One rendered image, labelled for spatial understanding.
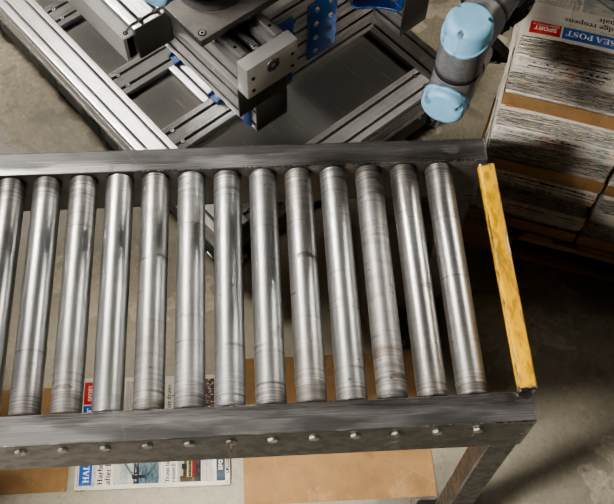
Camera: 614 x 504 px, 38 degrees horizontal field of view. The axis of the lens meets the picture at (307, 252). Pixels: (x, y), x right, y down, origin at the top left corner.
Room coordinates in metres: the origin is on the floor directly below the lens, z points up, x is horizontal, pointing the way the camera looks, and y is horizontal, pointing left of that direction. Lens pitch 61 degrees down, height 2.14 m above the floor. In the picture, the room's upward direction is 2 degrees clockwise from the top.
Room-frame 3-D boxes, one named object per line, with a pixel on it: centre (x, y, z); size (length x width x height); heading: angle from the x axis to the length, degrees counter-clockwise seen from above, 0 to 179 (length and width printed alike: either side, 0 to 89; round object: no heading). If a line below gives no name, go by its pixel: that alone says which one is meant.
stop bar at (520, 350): (0.73, -0.34, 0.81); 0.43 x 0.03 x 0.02; 5
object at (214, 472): (0.69, 0.36, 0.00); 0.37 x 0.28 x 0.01; 95
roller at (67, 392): (0.68, 0.39, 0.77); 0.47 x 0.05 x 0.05; 5
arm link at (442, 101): (0.97, -0.23, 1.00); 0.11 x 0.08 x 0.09; 157
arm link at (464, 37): (0.99, -0.24, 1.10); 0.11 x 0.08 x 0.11; 151
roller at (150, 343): (0.69, 0.26, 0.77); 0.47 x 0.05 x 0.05; 5
